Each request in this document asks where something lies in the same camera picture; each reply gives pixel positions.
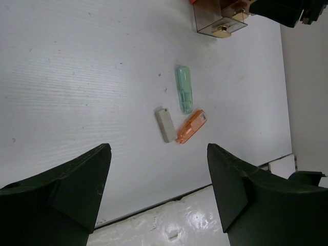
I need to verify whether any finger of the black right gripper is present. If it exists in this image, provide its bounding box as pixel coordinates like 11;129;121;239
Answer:
249;0;308;28

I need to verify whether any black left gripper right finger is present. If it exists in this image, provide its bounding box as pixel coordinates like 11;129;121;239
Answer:
207;143;327;245

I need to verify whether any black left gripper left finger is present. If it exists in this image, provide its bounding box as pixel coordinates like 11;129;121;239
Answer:
1;143;112;245

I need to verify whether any clear drawer with gold knob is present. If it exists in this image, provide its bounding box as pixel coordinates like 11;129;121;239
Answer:
190;0;251;38

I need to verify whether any green capsule case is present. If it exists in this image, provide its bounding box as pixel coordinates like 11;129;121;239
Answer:
175;65;193;114

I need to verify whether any grey eraser block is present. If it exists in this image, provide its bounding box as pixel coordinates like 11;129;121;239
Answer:
155;108;177;143

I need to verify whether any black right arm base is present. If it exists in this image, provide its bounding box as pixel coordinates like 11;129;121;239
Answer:
288;171;326;187

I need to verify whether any orange usb stick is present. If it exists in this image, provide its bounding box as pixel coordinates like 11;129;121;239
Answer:
176;110;207;144

